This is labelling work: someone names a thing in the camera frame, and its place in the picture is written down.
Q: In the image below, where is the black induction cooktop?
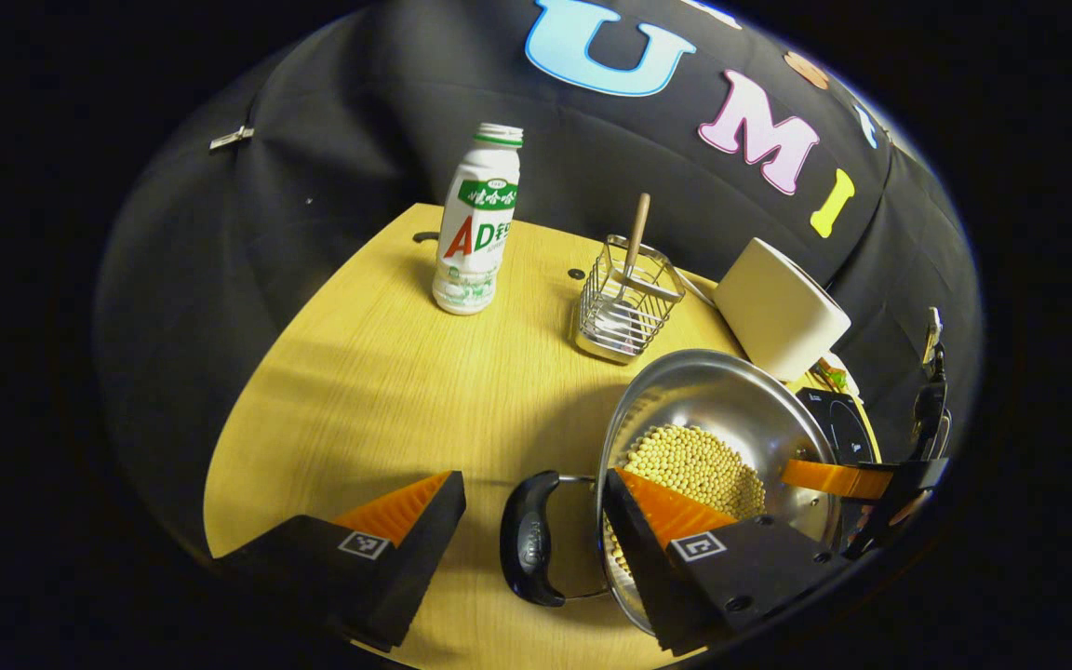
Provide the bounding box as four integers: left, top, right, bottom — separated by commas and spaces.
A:
795, 386, 878, 466

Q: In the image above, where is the white green-label drink bottle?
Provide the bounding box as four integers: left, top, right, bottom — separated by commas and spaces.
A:
431, 123, 526, 317

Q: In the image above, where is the white toaster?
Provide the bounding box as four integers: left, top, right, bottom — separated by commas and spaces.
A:
713, 237, 853, 383

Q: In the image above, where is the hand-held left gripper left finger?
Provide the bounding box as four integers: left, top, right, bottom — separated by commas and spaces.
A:
209, 470, 468, 653

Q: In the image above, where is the wire utensil basket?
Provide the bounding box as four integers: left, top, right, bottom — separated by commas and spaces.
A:
574, 234, 687, 365

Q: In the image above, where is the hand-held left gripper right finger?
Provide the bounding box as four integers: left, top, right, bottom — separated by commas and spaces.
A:
601, 465, 851, 658

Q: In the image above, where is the pile of yellow soybeans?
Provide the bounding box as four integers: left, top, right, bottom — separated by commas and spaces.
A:
603, 424, 768, 578

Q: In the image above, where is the wooden-handled spoon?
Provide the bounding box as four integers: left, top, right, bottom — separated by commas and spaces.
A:
614, 193, 652, 313

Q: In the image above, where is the stainless steel pot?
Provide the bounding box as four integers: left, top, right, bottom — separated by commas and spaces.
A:
499, 349, 846, 638

